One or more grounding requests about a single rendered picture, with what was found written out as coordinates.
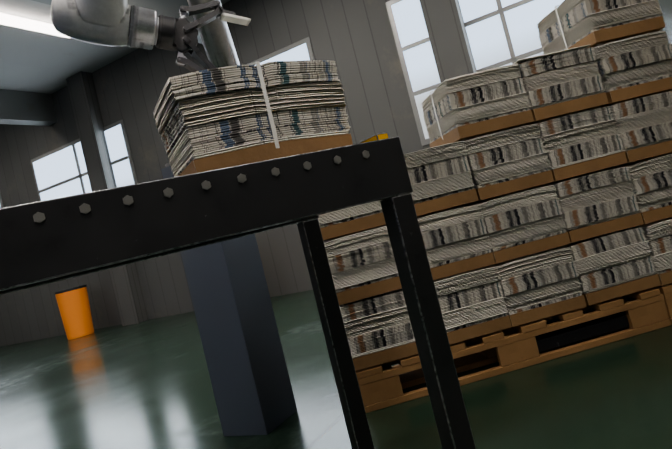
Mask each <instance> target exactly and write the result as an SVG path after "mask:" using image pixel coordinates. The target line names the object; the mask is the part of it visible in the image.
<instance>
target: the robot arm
mask: <svg viewBox="0 0 672 449"><path fill-rule="evenodd" d="M187 2H188V4H189V6H181V7H180V9H179V14H180V18H174V17H170V16H165V15H159V16H158V17H157V14H156V11H155V10H152V9H147V8H142V7H137V6H135V5H133V6H132V5H128V0H52V2H51V20H52V24H53V26H54V28H55V29H56V30H57V31H58V32H59V33H61V34H63V35H65V36H68V37H71V38H74V39H77V40H80V41H84V42H88V43H92V44H97V45H103V46H127V45H128V46H129V47H135V48H140V49H146V50H152V49H153V46H154V45H155V46H156V47H157V48H158V49H164V50H170V51H176V52H177V53H178V56H177V59H176V62H175V63H176V65H178V66H182V67H185V68H187V69H188V70H190V71H191V72H196V71H201V70H204V69H203V68H201V67H200V66H198V65H196V64H195V63H193V62H192V61H190V60H189V59H187V58H186V56H184V55H183V54H185V53H187V52H188V53H189V54H190V55H191V56H192V57H193V58H195V59H196V60H197V61H198V62H199V63H200V64H201V65H202V66H203V67H204V68H205V69H212V68H219V67H227V66H235V65H240V62H239V59H238V56H237V53H236V50H235V47H234V43H233V40H232V37H231V34H230V31H229V28H228V24H227V22H230V23H235V24H240V25H245V26H248V24H249V23H250V21H251V19H250V18H246V17H242V16H237V15H236V13H235V12H233V11H228V10H224V9H223V7H222V4H221V1H220V0H187ZM192 15H193V18H194V21H193V22H191V23H190V22H189V21H188V20H187V19H186V18H187V17H189V16H192ZM198 32H199V35H200V38H201V40H202V43H203V46H204V49H205V52H206V54H207V57H208V59H207V58H206V57H205V56H204V55H203V54H202V53H201V52H200V50H199V48H198V47H197V44H198V38H197V36H198Z"/></svg>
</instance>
